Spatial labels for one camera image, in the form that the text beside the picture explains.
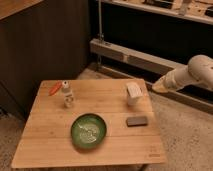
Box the long wooden shelf beam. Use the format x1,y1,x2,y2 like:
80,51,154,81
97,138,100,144
90,39,185,75

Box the dark rectangular sponge block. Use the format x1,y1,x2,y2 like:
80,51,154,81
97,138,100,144
126,116,148,127

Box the upper wooden shelf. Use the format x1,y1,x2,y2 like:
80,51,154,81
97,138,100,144
102,0,213,25

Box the white cup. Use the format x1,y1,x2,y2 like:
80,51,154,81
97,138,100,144
126,82,142,106

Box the green round bowl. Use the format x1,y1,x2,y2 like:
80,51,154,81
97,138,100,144
70,113,107,149

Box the orange carrot toy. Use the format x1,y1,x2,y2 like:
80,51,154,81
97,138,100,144
49,82,62,96

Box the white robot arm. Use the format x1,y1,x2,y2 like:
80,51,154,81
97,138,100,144
152,55,213,93

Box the wooden slatted table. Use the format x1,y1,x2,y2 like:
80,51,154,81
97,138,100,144
12,79,166,169

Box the metal vertical pole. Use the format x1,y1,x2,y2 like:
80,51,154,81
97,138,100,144
98,0,104,42

